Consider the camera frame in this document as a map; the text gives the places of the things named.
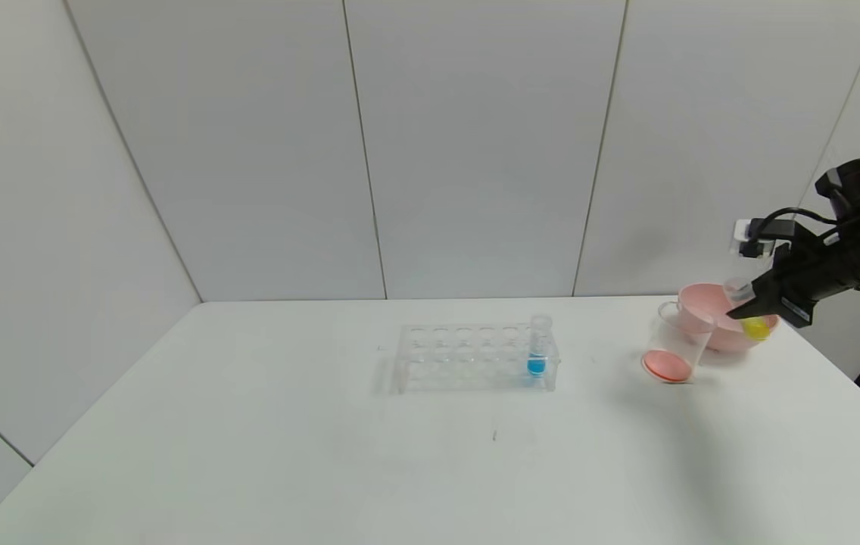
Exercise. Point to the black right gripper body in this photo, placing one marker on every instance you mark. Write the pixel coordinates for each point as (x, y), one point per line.
(787, 290)

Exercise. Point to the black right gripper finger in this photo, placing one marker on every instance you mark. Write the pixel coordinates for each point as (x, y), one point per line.
(763, 309)
(771, 286)

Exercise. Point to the test tube with yellow pigment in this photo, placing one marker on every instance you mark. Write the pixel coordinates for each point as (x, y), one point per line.
(755, 328)

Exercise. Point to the clear glass beaker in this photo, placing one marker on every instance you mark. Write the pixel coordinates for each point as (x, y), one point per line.
(668, 365)

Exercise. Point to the test tube with blue pigment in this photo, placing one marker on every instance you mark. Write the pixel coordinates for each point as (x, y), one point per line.
(536, 366)

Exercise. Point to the clear plastic test tube rack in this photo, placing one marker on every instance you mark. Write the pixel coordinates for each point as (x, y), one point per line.
(460, 378)

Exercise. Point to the pink bowl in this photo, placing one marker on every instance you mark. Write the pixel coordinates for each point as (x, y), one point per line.
(702, 306)

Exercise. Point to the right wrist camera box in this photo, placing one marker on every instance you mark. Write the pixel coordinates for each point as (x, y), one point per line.
(752, 238)

